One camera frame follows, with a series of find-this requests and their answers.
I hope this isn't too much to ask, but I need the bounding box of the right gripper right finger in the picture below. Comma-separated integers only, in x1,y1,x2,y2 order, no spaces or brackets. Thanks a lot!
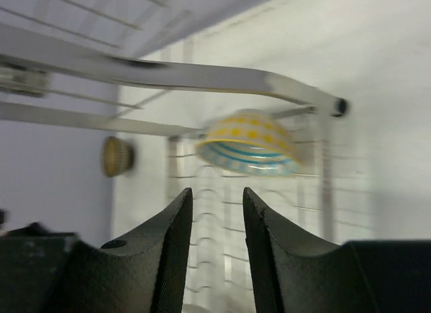
243,188,430,312

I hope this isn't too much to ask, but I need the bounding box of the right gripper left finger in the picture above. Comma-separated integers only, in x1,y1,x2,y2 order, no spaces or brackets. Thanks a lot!
1,188,193,312

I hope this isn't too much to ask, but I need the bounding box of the brown ribbed bowl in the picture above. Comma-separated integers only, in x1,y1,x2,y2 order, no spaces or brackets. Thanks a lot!
102,136,135,178

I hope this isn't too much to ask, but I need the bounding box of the yellow blue patterned bowl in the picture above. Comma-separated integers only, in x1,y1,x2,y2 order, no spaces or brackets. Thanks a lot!
195,109,301,177

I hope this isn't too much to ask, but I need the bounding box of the steel wire dish rack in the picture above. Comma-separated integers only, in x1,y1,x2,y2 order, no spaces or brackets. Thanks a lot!
0,0,371,293

